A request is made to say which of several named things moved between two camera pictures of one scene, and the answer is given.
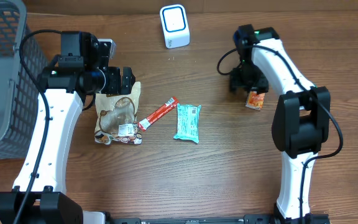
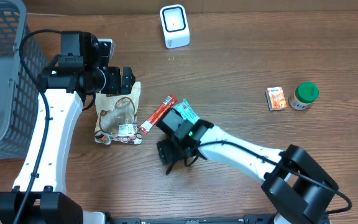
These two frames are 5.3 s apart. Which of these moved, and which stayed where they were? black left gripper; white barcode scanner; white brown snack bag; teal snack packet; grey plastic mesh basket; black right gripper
Moved: black right gripper; teal snack packet
Stayed: white barcode scanner; black left gripper; grey plastic mesh basket; white brown snack bag
